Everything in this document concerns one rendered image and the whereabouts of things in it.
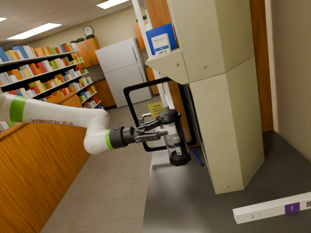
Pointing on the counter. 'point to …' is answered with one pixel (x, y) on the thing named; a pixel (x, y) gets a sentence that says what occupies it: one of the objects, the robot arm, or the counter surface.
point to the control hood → (170, 65)
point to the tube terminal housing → (222, 86)
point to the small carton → (161, 44)
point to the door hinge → (192, 112)
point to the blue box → (167, 28)
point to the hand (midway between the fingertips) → (170, 125)
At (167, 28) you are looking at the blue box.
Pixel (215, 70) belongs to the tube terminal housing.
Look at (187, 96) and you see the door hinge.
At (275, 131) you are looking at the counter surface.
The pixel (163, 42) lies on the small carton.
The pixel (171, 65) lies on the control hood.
